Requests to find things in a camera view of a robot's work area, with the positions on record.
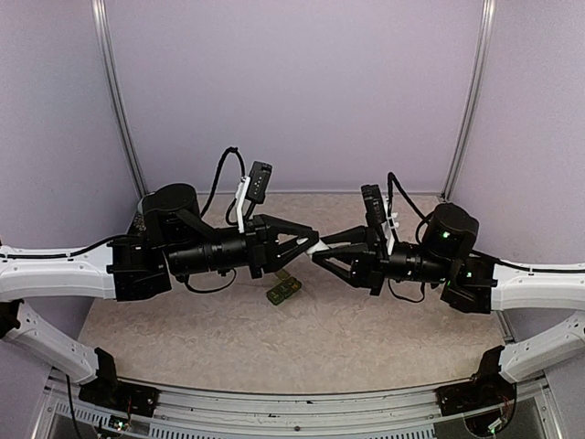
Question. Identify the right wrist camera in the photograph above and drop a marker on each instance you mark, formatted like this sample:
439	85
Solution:
379	216

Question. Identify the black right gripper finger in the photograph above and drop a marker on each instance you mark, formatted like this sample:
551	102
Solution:
340	263
354	236

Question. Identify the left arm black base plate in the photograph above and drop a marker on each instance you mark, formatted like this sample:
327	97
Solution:
133	399

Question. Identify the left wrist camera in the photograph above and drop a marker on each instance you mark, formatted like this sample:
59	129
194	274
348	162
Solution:
250	193

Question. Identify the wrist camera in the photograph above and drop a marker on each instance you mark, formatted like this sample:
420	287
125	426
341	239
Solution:
250	193
379	216

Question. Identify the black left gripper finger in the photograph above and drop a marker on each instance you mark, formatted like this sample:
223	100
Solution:
277	226
280	254

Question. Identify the right aluminium corner post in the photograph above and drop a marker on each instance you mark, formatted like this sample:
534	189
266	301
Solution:
472	98

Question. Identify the light green ceramic bowl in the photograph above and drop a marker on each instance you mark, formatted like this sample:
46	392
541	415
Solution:
144	204

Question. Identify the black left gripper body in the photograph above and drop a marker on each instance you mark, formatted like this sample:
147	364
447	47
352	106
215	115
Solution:
258	251

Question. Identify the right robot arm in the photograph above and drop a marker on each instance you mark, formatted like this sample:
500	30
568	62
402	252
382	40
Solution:
472	282

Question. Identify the aluminium front rail frame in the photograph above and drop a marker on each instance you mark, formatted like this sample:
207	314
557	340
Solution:
190	413

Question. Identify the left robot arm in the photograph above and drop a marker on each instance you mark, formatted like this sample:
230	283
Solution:
175	244

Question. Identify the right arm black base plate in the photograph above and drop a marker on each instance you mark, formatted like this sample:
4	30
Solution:
473	395

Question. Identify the black patterned tray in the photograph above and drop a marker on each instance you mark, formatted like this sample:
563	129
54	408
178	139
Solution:
137	226

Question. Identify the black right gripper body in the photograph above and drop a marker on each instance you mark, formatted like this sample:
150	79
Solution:
379	260

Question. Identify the green pill organizer box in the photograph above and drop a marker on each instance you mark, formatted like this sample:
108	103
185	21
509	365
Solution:
287	286

